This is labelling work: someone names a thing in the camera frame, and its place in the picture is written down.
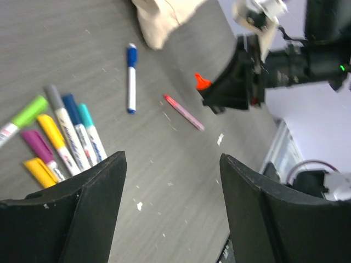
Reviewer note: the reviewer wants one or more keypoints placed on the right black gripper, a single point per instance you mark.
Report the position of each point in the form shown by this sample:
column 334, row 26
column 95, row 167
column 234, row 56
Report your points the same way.
column 241, row 84

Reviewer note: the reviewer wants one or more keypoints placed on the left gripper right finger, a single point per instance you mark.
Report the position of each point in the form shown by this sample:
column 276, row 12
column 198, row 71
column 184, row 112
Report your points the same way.
column 270, row 222

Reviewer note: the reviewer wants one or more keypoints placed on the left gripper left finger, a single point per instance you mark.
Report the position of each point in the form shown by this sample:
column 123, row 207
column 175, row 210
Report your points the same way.
column 72, row 221

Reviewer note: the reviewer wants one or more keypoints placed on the orange black highlighter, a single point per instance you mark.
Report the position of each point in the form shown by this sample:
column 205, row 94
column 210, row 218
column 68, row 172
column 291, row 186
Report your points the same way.
column 202, row 83

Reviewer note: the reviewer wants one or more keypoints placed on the pink pen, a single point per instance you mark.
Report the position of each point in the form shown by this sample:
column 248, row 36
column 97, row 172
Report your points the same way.
column 187, row 115

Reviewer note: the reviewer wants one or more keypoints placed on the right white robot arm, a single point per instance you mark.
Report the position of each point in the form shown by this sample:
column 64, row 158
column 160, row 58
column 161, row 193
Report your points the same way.
column 322, row 55

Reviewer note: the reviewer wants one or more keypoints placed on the orange cap marker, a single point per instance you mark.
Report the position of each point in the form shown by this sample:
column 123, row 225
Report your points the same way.
column 40, row 172

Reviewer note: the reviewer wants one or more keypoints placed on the grey cap marker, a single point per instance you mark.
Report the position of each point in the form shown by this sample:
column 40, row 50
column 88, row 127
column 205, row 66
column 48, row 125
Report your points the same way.
column 67, row 127

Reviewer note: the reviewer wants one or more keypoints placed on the teal cap marker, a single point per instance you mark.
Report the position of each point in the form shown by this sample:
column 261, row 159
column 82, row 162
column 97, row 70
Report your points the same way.
column 92, row 132

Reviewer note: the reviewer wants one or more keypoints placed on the purple cap marker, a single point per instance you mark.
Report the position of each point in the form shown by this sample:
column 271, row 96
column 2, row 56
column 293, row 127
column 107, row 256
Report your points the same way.
column 39, row 146

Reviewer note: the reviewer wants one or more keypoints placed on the beige cloth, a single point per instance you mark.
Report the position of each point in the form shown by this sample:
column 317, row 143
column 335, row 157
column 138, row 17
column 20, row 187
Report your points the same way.
column 159, row 18

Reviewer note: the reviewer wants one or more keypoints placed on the yellow cap marker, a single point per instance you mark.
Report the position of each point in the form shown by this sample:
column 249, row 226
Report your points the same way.
column 56, row 138

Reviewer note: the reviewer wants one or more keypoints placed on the blue cap white marker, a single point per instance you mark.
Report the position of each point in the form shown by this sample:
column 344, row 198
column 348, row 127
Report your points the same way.
column 132, row 59

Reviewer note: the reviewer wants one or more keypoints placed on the green cap white marker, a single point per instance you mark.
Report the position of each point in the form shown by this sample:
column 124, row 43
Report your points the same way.
column 24, row 118

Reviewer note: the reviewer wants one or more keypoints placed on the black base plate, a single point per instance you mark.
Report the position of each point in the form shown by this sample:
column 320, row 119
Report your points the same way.
column 227, row 253

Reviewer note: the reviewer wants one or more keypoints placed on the aluminium rail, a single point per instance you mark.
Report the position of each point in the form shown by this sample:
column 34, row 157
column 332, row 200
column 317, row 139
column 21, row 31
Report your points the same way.
column 283, row 153

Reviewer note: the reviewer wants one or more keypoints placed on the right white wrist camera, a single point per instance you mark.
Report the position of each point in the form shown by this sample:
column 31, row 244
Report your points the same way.
column 260, row 17

